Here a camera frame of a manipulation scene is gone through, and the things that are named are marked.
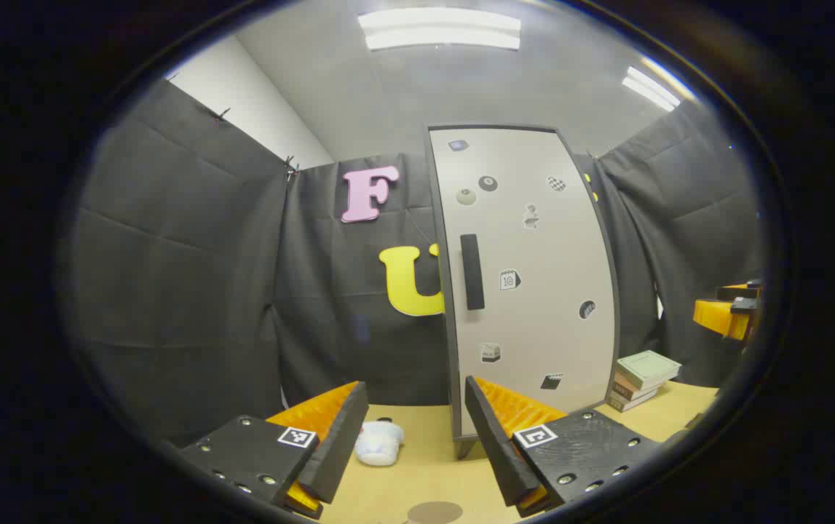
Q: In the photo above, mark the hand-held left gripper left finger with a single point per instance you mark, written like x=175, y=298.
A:
x=341, y=444

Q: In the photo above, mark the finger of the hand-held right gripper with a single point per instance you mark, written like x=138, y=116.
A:
x=741, y=292
x=715, y=316

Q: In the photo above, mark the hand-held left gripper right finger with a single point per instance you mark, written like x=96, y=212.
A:
x=493, y=451

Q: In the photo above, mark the dark grey cabinet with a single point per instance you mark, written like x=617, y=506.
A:
x=454, y=415

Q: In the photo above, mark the grey cabinet door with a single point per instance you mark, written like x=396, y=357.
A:
x=541, y=255

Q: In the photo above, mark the white crumpled paper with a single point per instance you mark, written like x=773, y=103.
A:
x=379, y=444

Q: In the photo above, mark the green book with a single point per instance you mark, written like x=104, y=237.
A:
x=646, y=367

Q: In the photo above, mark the brown book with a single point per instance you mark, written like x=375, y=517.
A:
x=624, y=389

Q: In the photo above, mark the grey-brown book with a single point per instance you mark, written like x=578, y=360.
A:
x=624, y=405

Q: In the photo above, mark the black backdrop cloth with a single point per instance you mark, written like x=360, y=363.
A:
x=191, y=291

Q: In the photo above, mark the small ceiling light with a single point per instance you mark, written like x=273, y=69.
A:
x=650, y=89

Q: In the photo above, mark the long ceiling light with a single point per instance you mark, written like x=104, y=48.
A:
x=439, y=29

